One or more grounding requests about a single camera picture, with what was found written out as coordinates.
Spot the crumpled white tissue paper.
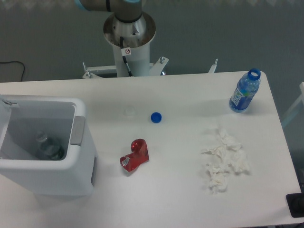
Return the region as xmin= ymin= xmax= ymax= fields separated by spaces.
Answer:
xmin=201 ymin=125 xmax=251 ymax=194

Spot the clear bottle inside trash can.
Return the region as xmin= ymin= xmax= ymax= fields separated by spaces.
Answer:
xmin=35 ymin=130 xmax=65 ymax=161

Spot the white frame at right edge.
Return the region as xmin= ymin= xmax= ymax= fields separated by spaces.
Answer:
xmin=281 ymin=82 xmax=304 ymax=129

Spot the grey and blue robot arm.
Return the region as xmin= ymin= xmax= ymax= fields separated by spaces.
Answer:
xmin=74 ymin=0 xmax=143 ymax=23

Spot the blue bottle cap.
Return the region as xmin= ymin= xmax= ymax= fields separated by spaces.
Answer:
xmin=151 ymin=112 xmax=162 ymax=124

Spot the white metal base frame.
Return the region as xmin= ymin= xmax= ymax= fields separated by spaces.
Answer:
xmin=82 ymin=57 xmax=169 ymax=79

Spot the black cable on floor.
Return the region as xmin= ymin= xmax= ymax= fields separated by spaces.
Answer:
xmin=0 ymin=61 xmax=26 ymax=82

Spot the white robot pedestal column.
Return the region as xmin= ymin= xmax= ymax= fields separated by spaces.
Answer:
xmin=103 ymin=12 xmax=156 ymax=76

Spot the black device at table corner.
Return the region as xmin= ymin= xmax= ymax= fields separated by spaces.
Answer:
xmin=286 ymin=193 xmax=304 ymax=218

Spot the blue plastic water bottle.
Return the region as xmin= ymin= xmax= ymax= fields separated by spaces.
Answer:
xmin=229 ymin=68 xmax=261 ymax=113

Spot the black cable on pedestal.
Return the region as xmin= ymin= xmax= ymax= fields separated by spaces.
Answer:
xmin=119 ymin=36 xmax=133 ymax=77

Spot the white trash can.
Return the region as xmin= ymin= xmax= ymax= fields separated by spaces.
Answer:
xmin=0 ymin=95 xmax=97 ymax=196

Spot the crushed red can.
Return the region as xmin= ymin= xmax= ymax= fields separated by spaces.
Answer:
xmin=120 ymin=139 xmax=149 ymax=173

